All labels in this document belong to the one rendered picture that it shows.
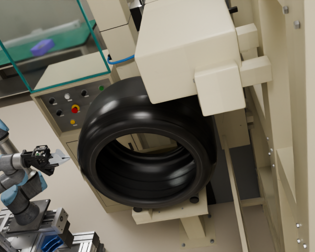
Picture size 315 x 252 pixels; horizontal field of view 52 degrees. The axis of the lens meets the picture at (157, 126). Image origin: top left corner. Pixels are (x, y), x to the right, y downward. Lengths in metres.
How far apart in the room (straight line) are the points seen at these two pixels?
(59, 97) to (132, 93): 1.02
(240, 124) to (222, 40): 0.91
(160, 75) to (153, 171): 0.96
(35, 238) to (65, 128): 0.74
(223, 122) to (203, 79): 0.91
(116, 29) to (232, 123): 0.71
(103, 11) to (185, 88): 0.70
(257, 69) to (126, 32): 0.77
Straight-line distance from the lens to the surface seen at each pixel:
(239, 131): 1.68
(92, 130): 1.26
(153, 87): 0.84
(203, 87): 0.73
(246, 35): 0.88
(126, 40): 1.47
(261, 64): 0.83
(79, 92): 2.15
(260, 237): 2.46
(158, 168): 1.72
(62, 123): 2.34
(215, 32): 0.79
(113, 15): 1.43
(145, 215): 1.65
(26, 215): 2.18
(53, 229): 2.18
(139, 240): 2.66
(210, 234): 2.50
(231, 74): 0.72
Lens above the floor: 2.11
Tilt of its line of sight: 36 degrees down
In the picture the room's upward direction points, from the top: 21 degrees counter-clockwise
